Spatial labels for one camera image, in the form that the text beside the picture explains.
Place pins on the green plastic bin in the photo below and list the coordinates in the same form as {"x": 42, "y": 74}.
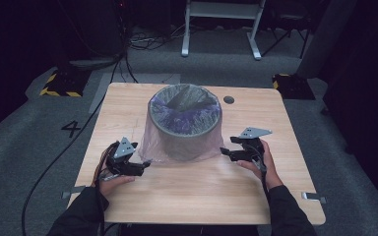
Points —
{"x": 183, "y": 146}

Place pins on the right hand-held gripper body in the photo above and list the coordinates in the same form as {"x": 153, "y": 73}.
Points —
{"x": 252, "y": 150}

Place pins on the person's left hand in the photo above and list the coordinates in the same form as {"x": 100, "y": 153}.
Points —
{"x": 114, "y": 183}

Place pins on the person's right hand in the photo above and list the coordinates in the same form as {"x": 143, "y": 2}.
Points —
{"x": 272, "y": 173}

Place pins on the white metal stand frame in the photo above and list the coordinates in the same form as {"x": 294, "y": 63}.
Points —
{"x": 223, "y": 10}

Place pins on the black tripod stand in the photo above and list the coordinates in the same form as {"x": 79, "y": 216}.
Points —
{"x": 288, "y": 23}

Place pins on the grey pillar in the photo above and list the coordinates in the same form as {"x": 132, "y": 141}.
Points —
{"x": 325, "y": 39}

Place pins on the metal table bracket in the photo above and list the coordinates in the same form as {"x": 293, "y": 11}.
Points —
{"x": 74, "y": 191}
{"x": 314, "y": 197}

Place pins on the yellow black striped base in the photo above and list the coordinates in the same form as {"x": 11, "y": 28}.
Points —
{"x": 293, "y": 87}
{"x": 64, "y": 83}

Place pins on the purple plastic bag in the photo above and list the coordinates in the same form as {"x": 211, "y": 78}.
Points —
{"x": 147, "y": 149}

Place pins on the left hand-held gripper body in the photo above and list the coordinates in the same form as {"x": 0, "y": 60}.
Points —
{"x": 124, "y": 164}

